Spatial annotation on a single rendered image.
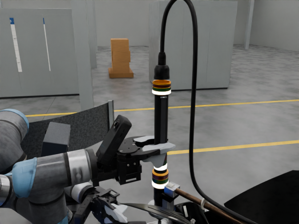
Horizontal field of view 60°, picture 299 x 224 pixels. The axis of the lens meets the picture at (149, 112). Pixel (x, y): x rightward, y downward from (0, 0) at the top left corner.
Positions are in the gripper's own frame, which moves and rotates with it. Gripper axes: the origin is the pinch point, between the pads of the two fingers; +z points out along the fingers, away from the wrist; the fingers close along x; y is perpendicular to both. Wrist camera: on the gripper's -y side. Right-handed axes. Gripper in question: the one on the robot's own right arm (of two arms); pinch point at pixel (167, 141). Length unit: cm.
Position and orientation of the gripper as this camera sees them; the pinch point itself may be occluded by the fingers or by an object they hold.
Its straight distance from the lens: 66.6
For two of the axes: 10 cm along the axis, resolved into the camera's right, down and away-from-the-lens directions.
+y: 0.1, 9.4, 3.4
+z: 9.2, -1.4, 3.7
